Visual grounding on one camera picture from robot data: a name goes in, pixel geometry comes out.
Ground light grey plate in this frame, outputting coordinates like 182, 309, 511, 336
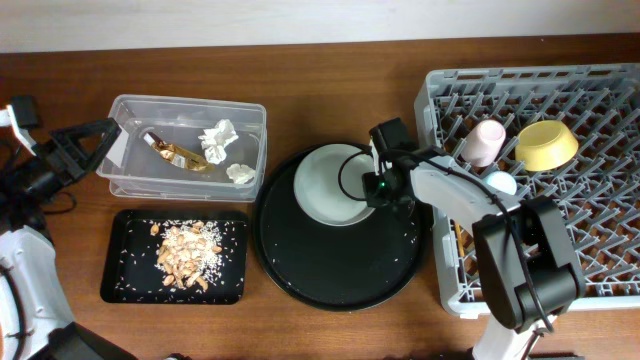
294, 144, 374, 227

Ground gold snack wrapper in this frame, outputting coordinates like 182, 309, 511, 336
143, 132, 215, 172

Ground wooden chopstick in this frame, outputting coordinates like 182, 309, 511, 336
454, 222, 465, 257

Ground large white tissue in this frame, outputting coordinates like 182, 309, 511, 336
198, 119, 239, 165

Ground pink cup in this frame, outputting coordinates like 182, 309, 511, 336
461, 119, 506, 167

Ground blue cup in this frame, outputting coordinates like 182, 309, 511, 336
483, 171, 517, 195

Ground small white tissue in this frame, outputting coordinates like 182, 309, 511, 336
226, 163, 256, 184

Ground food scraps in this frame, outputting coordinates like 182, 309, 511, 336
149, 220, 224, 294

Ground yellow bowl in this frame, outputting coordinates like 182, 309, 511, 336
515, 120, 579, 172

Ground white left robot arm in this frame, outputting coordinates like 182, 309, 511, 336
1, 118, 132, 359

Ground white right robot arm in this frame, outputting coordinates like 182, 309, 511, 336
362, 118, 586, 359

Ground clear plastic waste bin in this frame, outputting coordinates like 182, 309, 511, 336
97, 94, 267, 202

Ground grey dishwasher rack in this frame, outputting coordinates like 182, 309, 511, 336
414, 63, 639, 310

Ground round black serving tray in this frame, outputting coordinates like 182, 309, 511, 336
252, 149, 433, 311

